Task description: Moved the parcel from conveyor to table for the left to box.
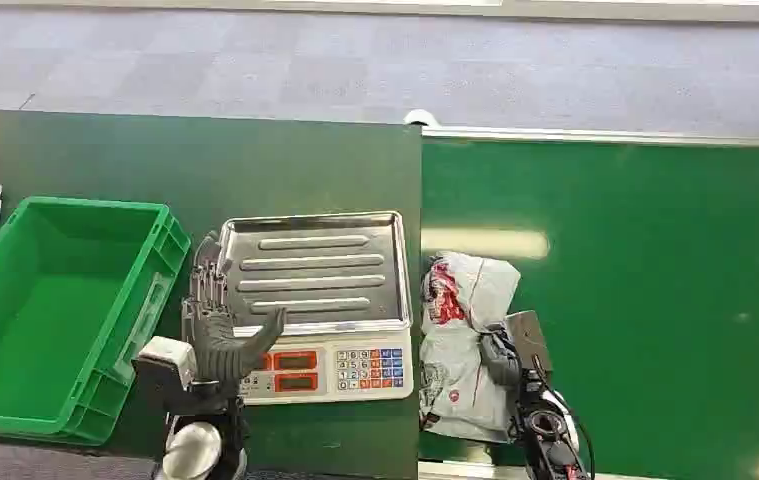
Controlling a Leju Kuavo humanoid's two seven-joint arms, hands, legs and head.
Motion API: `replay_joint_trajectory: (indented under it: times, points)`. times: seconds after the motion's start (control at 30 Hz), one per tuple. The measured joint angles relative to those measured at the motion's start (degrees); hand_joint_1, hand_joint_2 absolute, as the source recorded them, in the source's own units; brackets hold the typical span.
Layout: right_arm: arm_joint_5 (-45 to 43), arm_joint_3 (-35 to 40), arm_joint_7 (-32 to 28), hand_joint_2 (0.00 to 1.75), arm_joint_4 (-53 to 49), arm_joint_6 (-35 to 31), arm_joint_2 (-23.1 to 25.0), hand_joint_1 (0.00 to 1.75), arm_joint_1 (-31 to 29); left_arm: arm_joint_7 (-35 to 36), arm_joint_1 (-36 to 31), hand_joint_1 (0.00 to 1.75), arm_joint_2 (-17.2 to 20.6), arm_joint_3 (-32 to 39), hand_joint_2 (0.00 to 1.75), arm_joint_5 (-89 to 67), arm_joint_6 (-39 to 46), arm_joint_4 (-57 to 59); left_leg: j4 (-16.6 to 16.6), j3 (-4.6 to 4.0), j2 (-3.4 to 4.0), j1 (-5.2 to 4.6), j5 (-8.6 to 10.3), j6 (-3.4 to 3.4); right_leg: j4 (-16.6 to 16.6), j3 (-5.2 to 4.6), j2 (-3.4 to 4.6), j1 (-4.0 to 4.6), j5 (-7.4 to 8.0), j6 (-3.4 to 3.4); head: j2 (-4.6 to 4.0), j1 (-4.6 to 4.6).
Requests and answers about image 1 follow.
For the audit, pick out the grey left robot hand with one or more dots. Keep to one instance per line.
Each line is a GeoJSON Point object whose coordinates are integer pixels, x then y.
{"type": "Point", "coordinates": [214, 344]}

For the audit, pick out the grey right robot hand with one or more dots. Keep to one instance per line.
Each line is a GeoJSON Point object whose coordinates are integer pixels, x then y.
{"type": "Point", "coordinates": [510, 354]}

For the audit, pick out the white parcel bag red print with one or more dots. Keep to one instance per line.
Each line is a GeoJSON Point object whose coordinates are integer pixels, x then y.
{"type": "Point", "coordinates": [458, 371]}

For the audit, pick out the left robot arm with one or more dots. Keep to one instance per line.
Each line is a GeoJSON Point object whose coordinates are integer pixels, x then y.
{"type": "Point", "coordinates": [201, 437]}

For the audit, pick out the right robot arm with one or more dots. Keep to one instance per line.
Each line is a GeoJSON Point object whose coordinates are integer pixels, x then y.
{"type": "Point", "coordinates": [548, 434]}

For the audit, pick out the steel scale pan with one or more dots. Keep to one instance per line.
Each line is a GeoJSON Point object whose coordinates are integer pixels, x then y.
{"type": "Point", "coordinates": [316, 272]}

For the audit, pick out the white electronic scale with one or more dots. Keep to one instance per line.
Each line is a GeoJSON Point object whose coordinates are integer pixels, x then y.
{"type": "Point", "coordinates": [339, 371]}

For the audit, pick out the green conveyor belt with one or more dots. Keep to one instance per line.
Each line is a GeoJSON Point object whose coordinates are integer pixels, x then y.
{"type": "Point", "coordinates": [650, 298]}

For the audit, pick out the green plastic crate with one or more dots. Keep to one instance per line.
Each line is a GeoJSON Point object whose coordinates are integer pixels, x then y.
{"type": "Point", "coordinates": [54, 318]}

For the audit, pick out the white round conveyor end cap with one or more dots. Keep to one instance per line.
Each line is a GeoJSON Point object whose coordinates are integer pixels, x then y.
{"type": "Point", "coordinates": [421, 118]}

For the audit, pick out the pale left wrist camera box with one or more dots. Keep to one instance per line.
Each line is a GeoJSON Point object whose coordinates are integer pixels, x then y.
{"type": "Point", "coordinates": [168, 358]}

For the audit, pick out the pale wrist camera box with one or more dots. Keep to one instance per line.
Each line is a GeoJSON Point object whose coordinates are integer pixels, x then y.
{"type": "Point", "coordinates": [168, 358]}
{"type": "Point", "coordinates": [566, 417]}

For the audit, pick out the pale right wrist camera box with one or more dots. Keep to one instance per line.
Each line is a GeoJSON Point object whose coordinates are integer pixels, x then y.
{"type": "Point", "coordinates": [566, 417]}

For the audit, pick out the metal conveyor side rail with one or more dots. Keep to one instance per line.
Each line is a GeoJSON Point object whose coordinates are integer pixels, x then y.
{"type": "Point", "coordinates": [611, 136]}

